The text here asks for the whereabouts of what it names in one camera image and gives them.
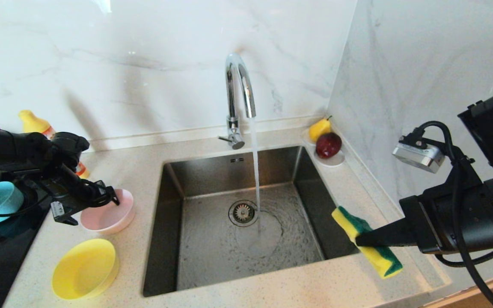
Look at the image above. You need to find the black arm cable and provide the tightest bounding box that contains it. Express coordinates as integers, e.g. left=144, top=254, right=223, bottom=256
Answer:
left=0, top=180, right=54, bottom=217
left=416, top=121, right=493, bottom=308

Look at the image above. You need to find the small white dish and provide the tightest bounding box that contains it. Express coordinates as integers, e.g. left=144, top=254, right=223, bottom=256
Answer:
left=301, top=127, right=346, bottom=168

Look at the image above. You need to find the yellow plastic bowl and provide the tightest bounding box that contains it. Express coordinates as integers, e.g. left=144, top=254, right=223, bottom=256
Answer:
left=52, top=238, right=120, bottom=300

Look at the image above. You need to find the red apple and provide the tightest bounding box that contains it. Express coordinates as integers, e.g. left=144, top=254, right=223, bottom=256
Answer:
left=315, top=132, right=343, bottom=160

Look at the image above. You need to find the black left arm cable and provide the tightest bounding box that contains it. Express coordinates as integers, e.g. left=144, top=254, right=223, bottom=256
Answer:
left=0, top=180, right=54, bottom=217

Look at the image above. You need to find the pink plastic bowl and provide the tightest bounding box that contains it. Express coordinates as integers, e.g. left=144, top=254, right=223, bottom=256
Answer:
left=80, top=188, right=136, bottom=235

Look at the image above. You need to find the orange dish soap bottle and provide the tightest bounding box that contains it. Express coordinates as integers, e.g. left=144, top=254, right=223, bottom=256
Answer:
left=18, top=110, right=90, bottom=180

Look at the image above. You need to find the metal sink drain strainer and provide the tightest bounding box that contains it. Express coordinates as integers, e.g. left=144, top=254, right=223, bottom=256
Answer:
left=229, top=200, right=259, bottom=227

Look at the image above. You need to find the green and yellow sponge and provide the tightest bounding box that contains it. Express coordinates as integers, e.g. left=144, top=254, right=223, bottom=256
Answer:
left=331, top=206, right=404, bottom=280

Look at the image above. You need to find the black induction cooktop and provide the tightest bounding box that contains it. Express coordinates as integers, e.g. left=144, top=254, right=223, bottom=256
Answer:
left=0, top=171, right=54, bottom=308

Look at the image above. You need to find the stainless steel sink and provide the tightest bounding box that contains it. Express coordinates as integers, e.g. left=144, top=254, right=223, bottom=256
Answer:
left=143, top=145, right=362, bottom=298

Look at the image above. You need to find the chrome gooseneck faucet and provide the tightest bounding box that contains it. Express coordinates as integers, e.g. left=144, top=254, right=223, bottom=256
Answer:
left=217, top=53, right=257, bottom=150

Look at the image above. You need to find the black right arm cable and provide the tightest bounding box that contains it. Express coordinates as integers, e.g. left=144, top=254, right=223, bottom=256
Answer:
left=416, top=121, right=493, bottom=308

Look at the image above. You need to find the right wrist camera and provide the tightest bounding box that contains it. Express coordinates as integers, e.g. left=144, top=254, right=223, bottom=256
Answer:
left=392, top=133, right=446, bottom=174

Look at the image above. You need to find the yellow pear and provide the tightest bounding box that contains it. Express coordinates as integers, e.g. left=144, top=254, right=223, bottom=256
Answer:
left=309, top=115, right=333, bottom=142

